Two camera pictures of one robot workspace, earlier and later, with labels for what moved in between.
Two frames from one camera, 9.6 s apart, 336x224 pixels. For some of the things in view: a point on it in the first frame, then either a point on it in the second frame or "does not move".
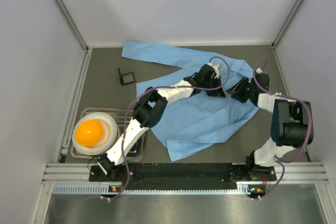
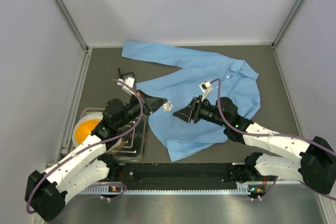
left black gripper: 215,88 to 143,102
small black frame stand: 126,78 does not move
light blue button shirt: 196,118 does not move
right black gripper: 237,91 to 196,109
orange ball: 89,132 does not move
